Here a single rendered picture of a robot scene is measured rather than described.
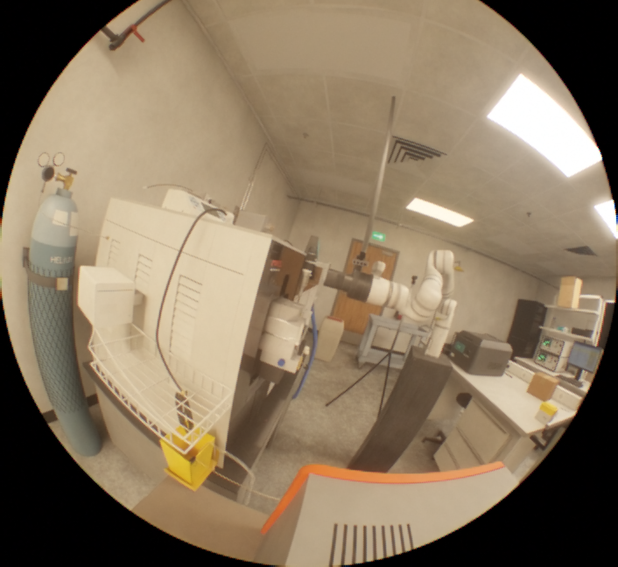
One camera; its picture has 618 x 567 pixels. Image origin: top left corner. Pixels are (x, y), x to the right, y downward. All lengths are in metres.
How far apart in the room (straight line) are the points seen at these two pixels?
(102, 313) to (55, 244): 0.47
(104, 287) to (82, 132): 0.96
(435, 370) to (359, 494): 0.93
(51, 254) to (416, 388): 1.69
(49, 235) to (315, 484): 0.98
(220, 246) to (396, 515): 0.54
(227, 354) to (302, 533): 0.35
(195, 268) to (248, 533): 0.71
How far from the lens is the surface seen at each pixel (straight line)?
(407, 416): 1.31
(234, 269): 0.41
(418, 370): 1.18
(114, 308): 0.55
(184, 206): 0.69
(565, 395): 2.17
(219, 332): 0.45
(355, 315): 4.46
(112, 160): 1.39
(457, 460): 1.83
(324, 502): 0.33
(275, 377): 0.63
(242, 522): 0.73
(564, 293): 3.84
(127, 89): 1.46
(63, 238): 0.94
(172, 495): 0.75
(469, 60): 1.60
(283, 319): 0.54
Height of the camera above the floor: 1.41
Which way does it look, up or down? 1 degrees up
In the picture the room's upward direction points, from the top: 16 degrees clockwise
